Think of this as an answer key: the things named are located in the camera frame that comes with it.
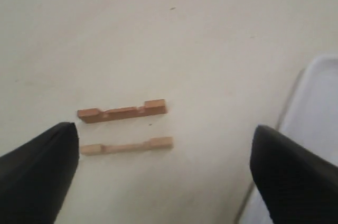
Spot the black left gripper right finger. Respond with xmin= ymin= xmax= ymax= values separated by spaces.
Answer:
xmin=250 ymin=125 xmax=337 ymax=223

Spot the white plastic tray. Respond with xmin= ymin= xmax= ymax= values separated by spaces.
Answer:
xmin=238 ymin=55 xmax=337 ymax=223

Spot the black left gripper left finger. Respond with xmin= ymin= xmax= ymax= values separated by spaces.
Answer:
xmin=1 ymin=122 xmax=79 ymax=223

